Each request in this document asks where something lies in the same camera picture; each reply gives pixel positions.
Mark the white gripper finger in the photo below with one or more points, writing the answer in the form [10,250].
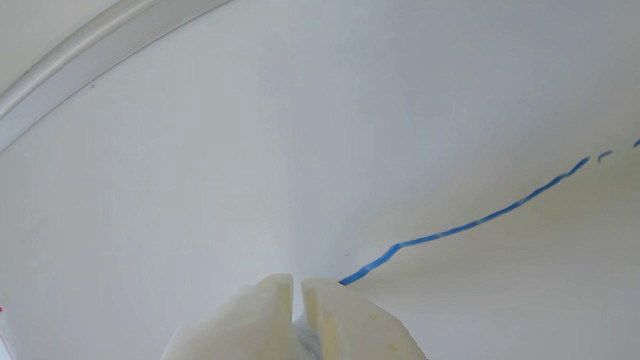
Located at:
[240,325]
[360,332]

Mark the white whiteboard with metal frame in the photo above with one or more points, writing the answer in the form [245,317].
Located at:
[350,125]

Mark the white marker pen blue end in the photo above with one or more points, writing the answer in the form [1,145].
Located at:
[305,340]

